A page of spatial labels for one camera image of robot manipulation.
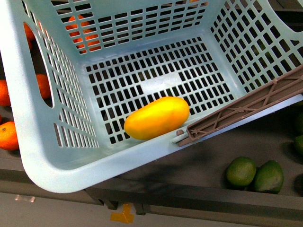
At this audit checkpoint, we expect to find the orange tangerine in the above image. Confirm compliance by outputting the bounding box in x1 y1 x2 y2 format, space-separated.
65 14 101 54
0 79 11 106
23 23 35 50
36 74 51 99
0 121 19 151

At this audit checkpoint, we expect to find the green avocado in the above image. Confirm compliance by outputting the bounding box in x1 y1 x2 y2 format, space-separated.
294 135 303 156
253 160 284 194
226 157 257 187

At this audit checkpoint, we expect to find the yellow mango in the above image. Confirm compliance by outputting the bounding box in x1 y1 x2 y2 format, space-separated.
124 96 190 140

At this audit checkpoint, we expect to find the brown basket handle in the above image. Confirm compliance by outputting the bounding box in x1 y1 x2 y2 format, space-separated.
171 65 303 147

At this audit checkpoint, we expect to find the light blue plastic basket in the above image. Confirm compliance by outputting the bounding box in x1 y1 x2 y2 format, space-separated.
0 0 303 193

